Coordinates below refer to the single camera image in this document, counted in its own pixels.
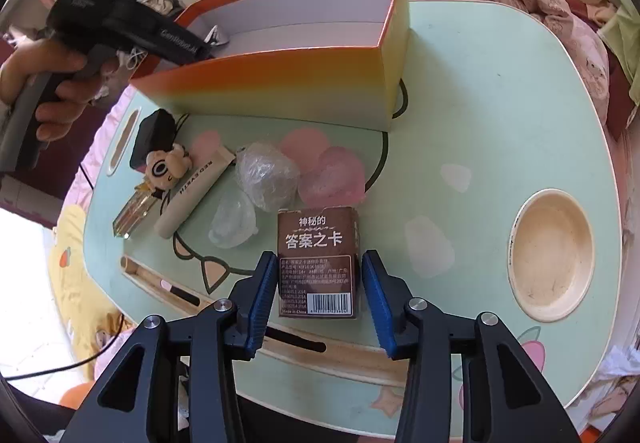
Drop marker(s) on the orange gradient cardboard box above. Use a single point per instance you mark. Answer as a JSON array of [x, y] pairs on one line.
[[329, 61]]

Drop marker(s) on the cream cosmetic tube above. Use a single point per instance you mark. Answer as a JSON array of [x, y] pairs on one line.
[[189, 195]]

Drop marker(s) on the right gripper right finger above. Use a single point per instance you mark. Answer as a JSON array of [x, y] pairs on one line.
[[505, 396]]

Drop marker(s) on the green curtain cloth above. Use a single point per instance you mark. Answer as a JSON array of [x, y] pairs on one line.
[[621, 35]]

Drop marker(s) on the pink heart jelly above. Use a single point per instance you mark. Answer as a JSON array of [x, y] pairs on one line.
[[338, 180]]

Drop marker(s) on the black box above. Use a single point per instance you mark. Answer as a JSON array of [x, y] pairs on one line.
[[156, 132]]

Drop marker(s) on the clear heart jelly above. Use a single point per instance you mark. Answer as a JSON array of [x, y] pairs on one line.
[[234, 222]]

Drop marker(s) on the bubble wrap ball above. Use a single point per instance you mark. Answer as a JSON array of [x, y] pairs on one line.
[[267, 176]]

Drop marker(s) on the silver cone top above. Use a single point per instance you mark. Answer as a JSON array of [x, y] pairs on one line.
[[216, 37]]

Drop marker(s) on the brown card box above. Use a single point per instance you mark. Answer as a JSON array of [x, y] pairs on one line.
[[319, 270]]

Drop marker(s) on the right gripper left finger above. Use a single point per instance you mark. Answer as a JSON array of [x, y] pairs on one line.
[[136, 397]]

